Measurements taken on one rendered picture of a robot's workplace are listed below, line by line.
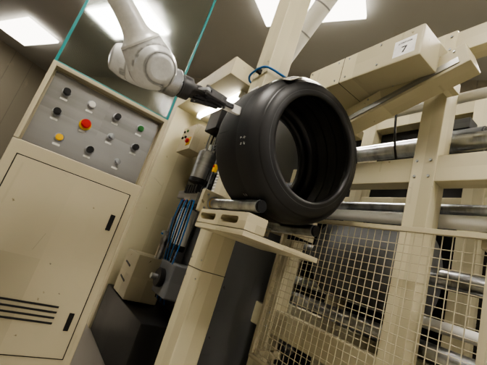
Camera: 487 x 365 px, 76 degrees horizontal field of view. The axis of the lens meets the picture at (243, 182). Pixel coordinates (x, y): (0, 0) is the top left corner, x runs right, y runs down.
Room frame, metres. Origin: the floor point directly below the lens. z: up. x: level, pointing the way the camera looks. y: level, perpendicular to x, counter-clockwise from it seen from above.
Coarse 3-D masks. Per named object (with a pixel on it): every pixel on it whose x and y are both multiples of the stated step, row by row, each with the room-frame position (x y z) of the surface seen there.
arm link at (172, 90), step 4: (180, 72) 0.87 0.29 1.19; (176, 76) 0.86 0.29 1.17; (180, 76) 0.86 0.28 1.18; (176, 80) 0.86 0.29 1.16; (180, 80) 0.87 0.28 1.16; (172, 84) 0.86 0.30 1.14; (176, 84) 0.87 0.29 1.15; (180, 84) 0.87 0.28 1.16; (164, 88) 0.87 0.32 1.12; (168, 88) 0.87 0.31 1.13; (172, 88) 0.87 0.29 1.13; (176, 88) 0.88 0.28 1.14; (180, 88) 0.89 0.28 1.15; (160, 92) 0.89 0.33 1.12; (164, 92) 0.89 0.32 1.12; (168, 92) 0.89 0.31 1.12; (172, 92) 0.89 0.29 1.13; (176, 92) 0.89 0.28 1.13; (172, 96) 0.91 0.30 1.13
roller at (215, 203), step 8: (216, 200) 1.27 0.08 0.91; (224, 200) 1.22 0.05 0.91; (232, 200) 1.17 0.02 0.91; (240, 200) 1.12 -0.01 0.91; (248, 200) 1.08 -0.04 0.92; (256, 200) 1.04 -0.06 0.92; (216, 208) 1.27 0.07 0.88; (224, 208) 1.21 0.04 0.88; (232, 208) 1.16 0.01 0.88; (240, 208) 1.11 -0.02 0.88; (248, 208) 1.07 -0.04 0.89; (256, 208) 1.03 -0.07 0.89; (264, 208) 1.04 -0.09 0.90
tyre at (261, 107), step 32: (256, 96) 0.99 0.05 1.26; (288, 96) 0.98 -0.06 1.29; (320, 96) 1.05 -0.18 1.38; (224, 128) 1.10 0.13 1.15; (256, 128) 0.96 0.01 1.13; (288, 128) 1.37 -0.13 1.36; (320, 128) 1.32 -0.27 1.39; (352, 128) 1.17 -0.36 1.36; (224, 160) 1.11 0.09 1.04; (256, 160) 0.98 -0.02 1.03; (320, 160) 1.40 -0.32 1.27; (352, 160) 1.19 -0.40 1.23; (256, 192) 1.04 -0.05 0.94; (288, 192) 1.04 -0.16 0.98; (320, 192) 1.36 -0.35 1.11; (288, 224) 1.17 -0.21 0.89
